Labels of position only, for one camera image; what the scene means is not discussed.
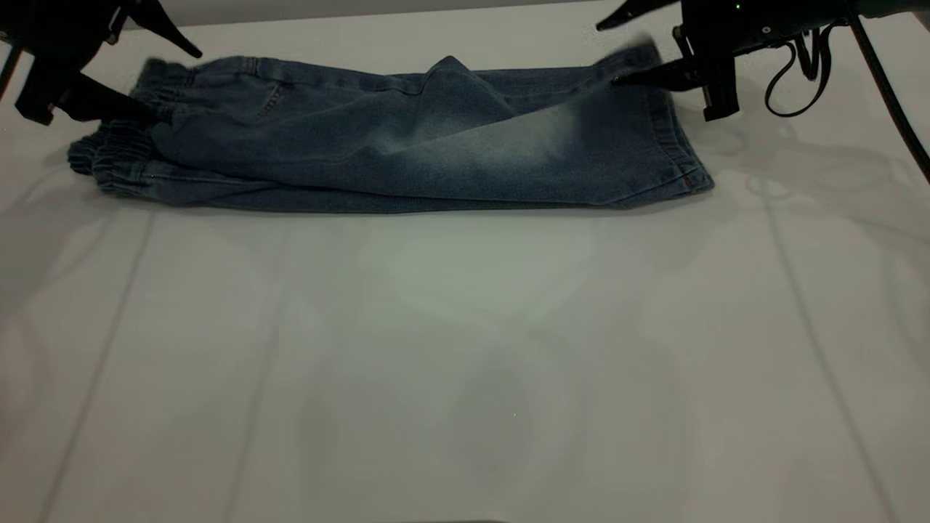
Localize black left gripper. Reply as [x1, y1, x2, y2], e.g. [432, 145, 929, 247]
[0, 0, 203, 126]

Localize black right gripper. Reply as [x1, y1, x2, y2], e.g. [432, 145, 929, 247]
[595, 0, 848, 121]

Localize blue denim shorts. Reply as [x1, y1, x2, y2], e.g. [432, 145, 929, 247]
[68, 45, 715, 214]

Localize thin black looped cable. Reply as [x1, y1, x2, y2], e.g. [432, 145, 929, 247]
[764, 24, 838, 118]

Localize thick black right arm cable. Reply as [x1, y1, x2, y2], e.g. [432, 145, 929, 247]
[845, 13, 930, 184]

